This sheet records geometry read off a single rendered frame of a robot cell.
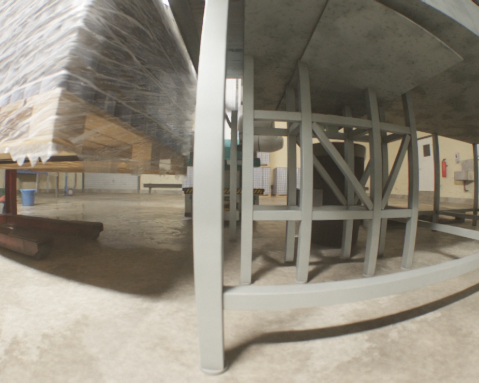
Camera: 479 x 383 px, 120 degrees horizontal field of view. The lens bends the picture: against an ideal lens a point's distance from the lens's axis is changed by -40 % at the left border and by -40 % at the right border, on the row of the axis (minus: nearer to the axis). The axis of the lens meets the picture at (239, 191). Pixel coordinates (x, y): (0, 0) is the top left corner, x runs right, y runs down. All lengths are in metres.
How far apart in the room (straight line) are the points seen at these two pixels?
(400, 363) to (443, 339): 0.15
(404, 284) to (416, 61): 0.62
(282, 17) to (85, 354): 0.93
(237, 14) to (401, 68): 0.68
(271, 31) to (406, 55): 0.42
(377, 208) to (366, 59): 0.52
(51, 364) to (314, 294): 0.50
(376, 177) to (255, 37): 0.63
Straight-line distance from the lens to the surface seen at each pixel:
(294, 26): 0.74
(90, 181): 11.90
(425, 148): 8.49
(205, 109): 0.33
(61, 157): 1.57
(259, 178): 7.83
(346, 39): 0.74
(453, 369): 0.56
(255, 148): 2.04
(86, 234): 1.47
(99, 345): 0.55
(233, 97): 2.37
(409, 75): 0.86
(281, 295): 0.36
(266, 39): 0.79
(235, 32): 1.17
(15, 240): 1.26
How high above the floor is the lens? 0.33
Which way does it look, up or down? 1 degrees down
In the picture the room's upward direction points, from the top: 1 degrees clockwise
